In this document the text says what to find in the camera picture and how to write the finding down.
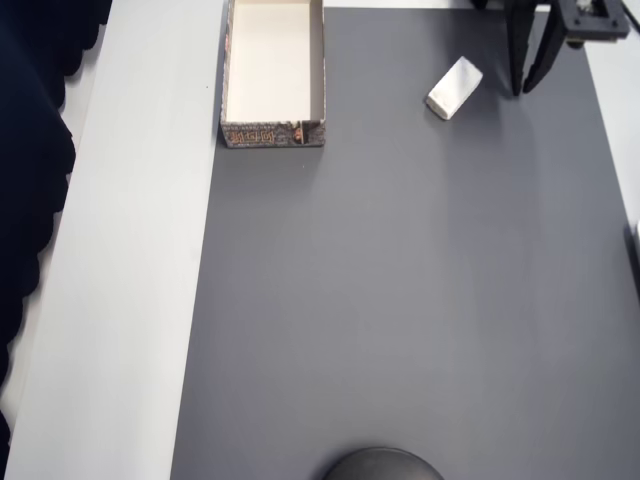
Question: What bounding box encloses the small white block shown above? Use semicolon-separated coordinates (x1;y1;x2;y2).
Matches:
425;55;484;121

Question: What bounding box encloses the patterned open cardboard box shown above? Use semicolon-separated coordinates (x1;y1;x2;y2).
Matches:
218;0;329;149

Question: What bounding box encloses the grey table mat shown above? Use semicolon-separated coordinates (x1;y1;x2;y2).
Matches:
169;6;640;480

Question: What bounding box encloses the black round dome object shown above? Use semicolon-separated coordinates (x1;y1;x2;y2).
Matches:
322;446;446;480

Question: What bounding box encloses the dark navy wavy curtain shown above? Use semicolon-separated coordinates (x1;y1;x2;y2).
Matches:
0;0;115;444

